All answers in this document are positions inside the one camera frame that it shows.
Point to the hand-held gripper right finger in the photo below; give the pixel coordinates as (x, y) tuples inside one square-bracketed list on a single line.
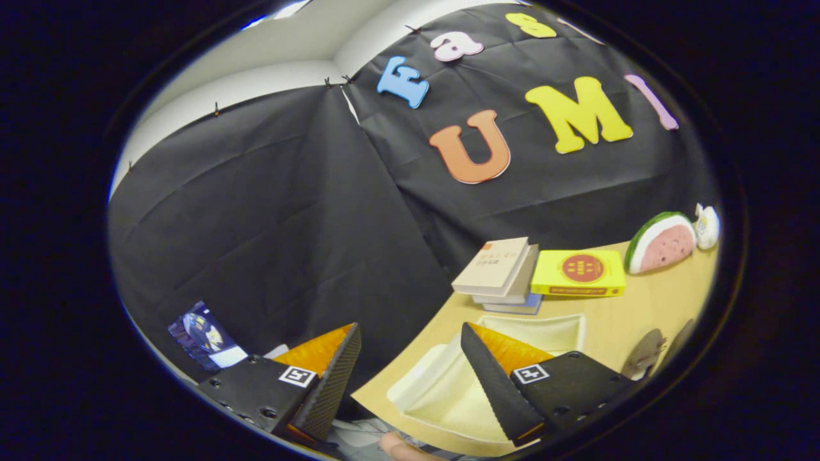
[(493, 384)]

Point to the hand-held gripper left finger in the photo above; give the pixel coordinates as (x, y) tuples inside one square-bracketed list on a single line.
[(333, 384)]

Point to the cream fabric storage box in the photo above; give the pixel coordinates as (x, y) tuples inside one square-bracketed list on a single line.
[(442, 397)]

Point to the brown suede shoe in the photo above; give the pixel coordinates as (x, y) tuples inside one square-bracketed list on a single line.
[(644, 355), (680, 339)]

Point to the blue printed box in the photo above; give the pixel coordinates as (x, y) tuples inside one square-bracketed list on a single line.
[(205, 336)]

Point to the blue book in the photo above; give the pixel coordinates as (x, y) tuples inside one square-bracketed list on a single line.
[(512, 308)]

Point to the beige book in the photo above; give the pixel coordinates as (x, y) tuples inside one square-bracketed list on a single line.
[(493, 266)]

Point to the yellow book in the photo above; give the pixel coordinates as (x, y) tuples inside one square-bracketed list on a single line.
[(580, 272)]

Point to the watermelon slice plush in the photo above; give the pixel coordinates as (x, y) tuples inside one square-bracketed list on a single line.
[(663, 243)]

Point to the white plush toy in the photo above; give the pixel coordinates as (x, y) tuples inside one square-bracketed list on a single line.
[(708, 225)]

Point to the long ceiling light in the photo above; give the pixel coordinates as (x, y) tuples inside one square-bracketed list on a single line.
[(282, 9)]

